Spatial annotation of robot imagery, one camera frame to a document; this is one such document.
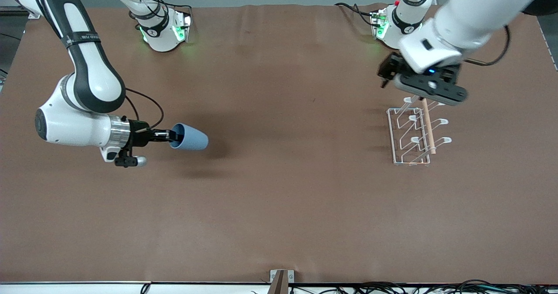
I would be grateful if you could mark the blue plastic cup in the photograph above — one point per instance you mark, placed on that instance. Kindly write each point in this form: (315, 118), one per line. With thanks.
(192, 138)

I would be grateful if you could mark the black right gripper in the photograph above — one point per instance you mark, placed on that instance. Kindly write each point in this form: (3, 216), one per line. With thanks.
(139, 134)

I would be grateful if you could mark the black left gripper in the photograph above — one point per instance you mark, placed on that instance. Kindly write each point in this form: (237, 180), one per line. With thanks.
(389, 68)

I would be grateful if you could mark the brown table mat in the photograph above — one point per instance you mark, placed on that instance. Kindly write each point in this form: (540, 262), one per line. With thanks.
(261, 198)

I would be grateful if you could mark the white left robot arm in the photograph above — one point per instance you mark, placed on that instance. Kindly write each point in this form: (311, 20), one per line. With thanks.
(471, 15)

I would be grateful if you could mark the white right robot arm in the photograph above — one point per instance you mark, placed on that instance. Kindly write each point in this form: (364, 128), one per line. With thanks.
(98, 80)

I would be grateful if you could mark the metal bracket with brown post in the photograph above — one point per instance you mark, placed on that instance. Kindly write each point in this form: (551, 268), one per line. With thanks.
(281, 281)

